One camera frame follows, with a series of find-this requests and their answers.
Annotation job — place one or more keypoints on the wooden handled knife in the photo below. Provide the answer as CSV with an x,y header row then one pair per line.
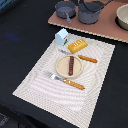
x,y
80,56

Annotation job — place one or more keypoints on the red toy sausage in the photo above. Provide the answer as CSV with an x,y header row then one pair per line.
x,y
71,64

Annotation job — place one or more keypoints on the wooden handled fork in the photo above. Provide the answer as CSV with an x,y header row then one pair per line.
x,y
66,81

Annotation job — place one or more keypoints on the cream bowl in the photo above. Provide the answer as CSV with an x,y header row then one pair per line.
x,y
122,15

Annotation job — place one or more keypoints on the beige woven placemat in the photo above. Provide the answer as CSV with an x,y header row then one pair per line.
x,y
66,102

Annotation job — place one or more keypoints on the yellow bread loaf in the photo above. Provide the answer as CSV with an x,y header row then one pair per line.
x,y
77,45

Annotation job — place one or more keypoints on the light blue milk carton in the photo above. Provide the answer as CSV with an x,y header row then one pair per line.
x,y
61,37

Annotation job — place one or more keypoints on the large grey pot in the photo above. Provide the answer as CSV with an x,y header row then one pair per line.
x,y
88,13

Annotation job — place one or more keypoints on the tan round plate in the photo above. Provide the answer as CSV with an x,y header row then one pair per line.
x,y
62,67

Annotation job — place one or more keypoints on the small grey saucepan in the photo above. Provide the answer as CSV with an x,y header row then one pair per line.
x,y
65,9

